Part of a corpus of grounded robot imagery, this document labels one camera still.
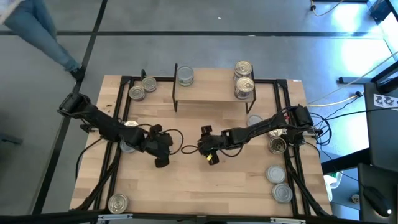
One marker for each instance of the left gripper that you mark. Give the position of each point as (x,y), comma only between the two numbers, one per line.
(157,144)

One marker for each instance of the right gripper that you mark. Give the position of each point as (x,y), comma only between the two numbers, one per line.
(211,144)

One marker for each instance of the green label tuna can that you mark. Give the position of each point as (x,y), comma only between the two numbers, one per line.
(275,174)
(185,74)
(282,193)
(253,119)
(125,147)

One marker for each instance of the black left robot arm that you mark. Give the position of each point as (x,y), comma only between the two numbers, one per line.
(105,124)

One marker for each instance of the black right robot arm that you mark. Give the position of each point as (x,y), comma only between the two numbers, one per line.
(261,127)

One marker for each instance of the wooden shelf black metal legs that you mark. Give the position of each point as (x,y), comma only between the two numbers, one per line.
(214,90)

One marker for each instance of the black clamp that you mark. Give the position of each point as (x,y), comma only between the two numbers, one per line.
(88,127)

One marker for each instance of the black aluminium crossbar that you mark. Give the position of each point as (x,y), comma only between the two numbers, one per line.
(199,218)

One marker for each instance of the black connector box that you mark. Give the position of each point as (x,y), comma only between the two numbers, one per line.
(311,132)

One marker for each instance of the white plastic bag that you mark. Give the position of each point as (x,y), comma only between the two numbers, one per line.
(332,183)

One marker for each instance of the black diagonal bar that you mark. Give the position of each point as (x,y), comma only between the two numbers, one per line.
(345,160)

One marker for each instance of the white power socket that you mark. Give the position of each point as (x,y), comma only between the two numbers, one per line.
(355,198)

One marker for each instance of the black stand base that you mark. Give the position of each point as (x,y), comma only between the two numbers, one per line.
(357,80)

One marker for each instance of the person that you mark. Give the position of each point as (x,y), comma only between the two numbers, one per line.
(37,28)

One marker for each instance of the black desk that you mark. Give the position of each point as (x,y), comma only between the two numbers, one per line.
(381,130)
(370,214)

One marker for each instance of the black computer mouse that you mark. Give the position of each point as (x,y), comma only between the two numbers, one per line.
(377,200)

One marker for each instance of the white marker paper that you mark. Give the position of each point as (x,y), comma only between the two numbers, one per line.
(385,101)

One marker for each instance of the blue box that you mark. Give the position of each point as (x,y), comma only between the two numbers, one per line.
(377,11)

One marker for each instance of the silver bracket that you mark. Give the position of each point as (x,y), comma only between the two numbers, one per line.
(287,220)
(111,217)

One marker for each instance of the black metal table frame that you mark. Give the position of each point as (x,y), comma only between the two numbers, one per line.
(281,83)

